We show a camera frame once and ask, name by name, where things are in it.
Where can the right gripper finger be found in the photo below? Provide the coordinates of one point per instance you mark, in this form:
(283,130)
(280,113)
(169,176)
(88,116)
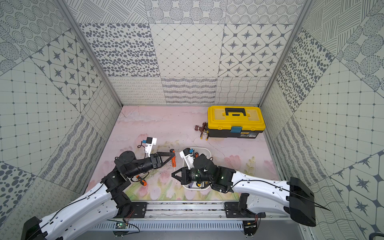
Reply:
(177,178)
(175,174)

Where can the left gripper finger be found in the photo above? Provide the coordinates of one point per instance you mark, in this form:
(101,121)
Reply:
(165,160)
(166,154)

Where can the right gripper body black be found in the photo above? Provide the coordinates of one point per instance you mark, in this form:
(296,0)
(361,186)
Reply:
(190,175)

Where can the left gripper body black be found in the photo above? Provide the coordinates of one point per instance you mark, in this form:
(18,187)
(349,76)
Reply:
(157,160)

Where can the small orange black screwdriver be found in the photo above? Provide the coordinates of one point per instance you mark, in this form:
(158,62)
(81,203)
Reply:
(141,180)

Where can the white plastic storage box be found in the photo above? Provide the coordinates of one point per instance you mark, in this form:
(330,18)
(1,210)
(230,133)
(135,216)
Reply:
(192,186)

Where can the medium orange black screwdriver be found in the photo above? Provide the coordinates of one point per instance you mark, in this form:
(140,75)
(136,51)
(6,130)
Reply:
(173,159)

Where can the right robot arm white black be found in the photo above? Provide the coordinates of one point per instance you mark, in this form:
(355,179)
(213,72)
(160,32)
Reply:
(293,197)

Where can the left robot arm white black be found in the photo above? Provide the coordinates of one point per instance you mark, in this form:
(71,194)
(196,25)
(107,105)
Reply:
(104,201)

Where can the left circuit board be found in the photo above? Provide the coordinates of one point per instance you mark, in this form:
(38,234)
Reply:
(121,229)

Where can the circuit board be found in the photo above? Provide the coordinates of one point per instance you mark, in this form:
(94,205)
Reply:
(250,228)
(121,229)

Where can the yellow black toolbox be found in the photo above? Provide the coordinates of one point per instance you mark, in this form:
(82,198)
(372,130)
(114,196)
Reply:
(235,122)

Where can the right circuit board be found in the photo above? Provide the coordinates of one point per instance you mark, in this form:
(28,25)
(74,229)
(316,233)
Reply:
(250,228)

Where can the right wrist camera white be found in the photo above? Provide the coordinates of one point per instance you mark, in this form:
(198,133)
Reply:
(188,156)

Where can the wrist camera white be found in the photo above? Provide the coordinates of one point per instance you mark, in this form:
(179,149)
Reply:
(149,143)
(188,156)

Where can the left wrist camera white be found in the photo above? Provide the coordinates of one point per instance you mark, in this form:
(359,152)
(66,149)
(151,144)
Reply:
(149,143)

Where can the aluminium rail frame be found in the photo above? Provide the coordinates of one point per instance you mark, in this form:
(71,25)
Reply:
(208,210)

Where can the yellow handled pliers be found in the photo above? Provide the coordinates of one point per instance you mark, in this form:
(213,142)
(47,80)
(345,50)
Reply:
(204,131)

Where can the white slotted cable duct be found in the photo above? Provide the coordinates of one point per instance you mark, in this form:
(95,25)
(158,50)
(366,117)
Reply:
(174,226)

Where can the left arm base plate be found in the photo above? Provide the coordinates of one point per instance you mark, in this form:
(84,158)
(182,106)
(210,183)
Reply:
(137,210)

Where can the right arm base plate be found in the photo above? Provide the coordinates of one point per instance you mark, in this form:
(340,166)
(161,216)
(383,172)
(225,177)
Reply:
(233,210)

